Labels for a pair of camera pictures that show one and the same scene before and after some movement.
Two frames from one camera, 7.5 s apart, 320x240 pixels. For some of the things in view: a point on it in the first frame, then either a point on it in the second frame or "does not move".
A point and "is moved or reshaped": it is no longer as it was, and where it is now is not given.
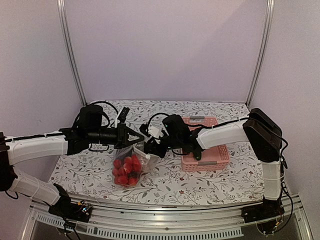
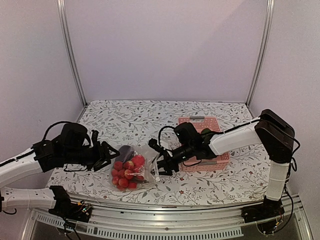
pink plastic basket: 216,158 does not move
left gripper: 122,136 to 101,157
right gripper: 156,150 to 167,161
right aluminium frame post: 270,12 does not move
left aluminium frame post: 62,13 does not move
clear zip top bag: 129,163 is moved or reshaped
